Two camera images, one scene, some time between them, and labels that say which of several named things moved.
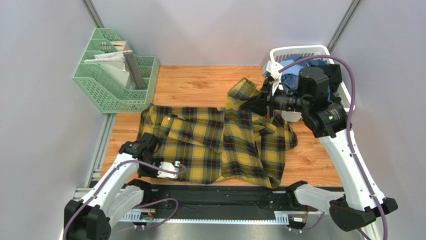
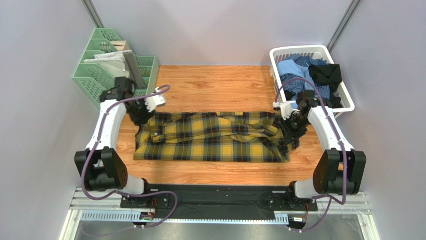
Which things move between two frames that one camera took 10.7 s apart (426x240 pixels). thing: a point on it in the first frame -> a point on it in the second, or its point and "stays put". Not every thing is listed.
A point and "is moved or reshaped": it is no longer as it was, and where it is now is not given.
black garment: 334,73 stays put
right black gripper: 266,101 -> 289,132
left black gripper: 141,173 -> 145,117
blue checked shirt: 290,81 stays put
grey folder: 133,68 stays put
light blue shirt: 294,70 stays put
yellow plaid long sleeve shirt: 214,145 is moved or reshaped
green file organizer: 106,90 stays put
